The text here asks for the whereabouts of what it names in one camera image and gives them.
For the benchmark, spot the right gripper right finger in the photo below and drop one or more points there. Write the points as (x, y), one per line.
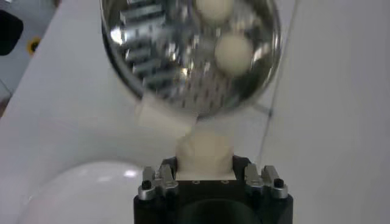
(262, 182)

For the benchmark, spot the perforated steel steamer basket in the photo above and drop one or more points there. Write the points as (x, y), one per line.
(152, 45)

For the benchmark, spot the black computer mouse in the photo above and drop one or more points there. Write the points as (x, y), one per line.
(9, 32)

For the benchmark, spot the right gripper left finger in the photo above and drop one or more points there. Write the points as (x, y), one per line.
(158, 182)

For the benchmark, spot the round white plate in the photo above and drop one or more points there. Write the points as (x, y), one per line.
(82, 194)

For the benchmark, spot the white steamed baozi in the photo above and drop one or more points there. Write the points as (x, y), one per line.
(233, 54)
(214, 9)
(204, 155)

